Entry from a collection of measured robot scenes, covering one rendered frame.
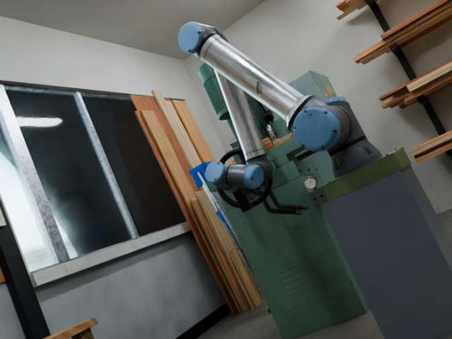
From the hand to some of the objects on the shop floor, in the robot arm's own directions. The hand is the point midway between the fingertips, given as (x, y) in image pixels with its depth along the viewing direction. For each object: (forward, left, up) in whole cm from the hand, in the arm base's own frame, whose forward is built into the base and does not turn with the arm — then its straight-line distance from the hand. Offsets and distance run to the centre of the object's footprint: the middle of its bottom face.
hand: (253, 198), depth 205 cm
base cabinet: (+5, -49, -72) cm, 87 cm away
